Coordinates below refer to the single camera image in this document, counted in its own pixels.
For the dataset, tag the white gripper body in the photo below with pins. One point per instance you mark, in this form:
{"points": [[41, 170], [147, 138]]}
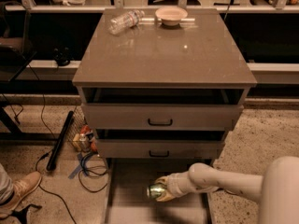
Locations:
{"points": [[177, 186]]}

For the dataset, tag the grey top drawer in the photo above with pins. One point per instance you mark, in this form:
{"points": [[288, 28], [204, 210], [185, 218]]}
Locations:
{"points": [[162, 117]]}

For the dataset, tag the black tube on floor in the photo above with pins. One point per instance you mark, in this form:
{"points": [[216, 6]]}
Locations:
{"points": [[56, 149]]}

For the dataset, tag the grey trouser leg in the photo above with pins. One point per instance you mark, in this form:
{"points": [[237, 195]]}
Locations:
{"points": [[6, 186]]}

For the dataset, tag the tan shoe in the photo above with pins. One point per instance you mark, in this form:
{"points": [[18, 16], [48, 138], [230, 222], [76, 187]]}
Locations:
{"points": [[22, 188]]}

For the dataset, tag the grey middle drawer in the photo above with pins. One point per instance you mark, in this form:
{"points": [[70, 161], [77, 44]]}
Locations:
{"points": [[157, 149]]}

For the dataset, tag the grey open bottom drawer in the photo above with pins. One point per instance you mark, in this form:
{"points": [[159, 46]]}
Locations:
{"points": [[128, 202]]}

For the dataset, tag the green soda can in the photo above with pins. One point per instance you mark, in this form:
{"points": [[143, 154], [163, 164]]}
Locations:
{"points": [[156, 191]]}

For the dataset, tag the clear plastic water bottle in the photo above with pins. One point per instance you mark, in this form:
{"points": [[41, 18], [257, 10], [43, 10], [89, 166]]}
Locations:
{"points": [[126, 20]]}

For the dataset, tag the small black device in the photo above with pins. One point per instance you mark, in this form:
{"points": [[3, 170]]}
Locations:
{"points": [[62, 57]]}

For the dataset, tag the bottles and items pile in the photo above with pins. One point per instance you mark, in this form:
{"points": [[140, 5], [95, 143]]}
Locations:
{"points": [[84, 140]]}

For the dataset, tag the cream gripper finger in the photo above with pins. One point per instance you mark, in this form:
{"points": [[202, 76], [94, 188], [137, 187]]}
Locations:
{"points": [[162, 180], [165, 196]]}

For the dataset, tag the grey drawer cabinet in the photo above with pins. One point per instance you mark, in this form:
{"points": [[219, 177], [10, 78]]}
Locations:
{"points": [[194, 63]]}

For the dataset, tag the white bowl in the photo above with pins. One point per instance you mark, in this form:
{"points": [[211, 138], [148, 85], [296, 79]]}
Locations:
{"points": [[171, 16]]}

